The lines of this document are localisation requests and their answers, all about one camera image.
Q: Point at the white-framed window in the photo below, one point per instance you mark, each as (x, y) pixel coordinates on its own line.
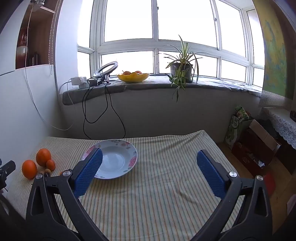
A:
(155, 44)

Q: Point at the red and white vase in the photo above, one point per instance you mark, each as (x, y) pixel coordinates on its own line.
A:
(22, 48)

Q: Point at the small mandarin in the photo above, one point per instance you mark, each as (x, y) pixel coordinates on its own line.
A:
(50, 165)

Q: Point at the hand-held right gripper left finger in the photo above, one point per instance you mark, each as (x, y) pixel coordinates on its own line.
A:
(89, 171)

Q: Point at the black power adapter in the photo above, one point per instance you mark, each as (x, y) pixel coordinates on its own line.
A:
(93, 82)

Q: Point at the red plastic object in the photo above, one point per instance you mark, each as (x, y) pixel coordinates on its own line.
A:
(270, 184)

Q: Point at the wooden shelf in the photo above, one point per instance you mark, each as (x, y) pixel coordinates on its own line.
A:
(41, 34)

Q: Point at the grey windowsill mat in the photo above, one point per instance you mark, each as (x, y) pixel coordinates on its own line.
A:
(150, 84)

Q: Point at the white lace cloth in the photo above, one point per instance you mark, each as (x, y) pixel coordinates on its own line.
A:
(284, 127)

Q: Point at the yellow fruit bowl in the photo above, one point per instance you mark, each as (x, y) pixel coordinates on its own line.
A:
(133, 78)

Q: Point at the brown longan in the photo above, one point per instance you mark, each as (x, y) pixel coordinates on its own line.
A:
(47, 172)

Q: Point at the large orange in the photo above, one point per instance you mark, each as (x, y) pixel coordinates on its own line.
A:
(43, 157)
(29, 169)

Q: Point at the white power strip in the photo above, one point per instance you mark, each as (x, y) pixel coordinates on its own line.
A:
(78, 81)

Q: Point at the potted spider plant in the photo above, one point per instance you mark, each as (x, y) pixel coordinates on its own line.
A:
(181, 68)

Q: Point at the wall map poster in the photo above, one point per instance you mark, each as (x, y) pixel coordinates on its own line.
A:
(275, 58)

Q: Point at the cardboard box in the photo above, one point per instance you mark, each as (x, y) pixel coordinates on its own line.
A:
(249, 150)

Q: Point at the green paper bag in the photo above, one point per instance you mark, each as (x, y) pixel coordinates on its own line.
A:
(235, 129)

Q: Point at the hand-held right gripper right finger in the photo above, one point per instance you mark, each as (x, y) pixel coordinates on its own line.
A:
(211, 173)

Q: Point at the floral white plate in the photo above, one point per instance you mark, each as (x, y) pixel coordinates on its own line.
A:
(115, 160)

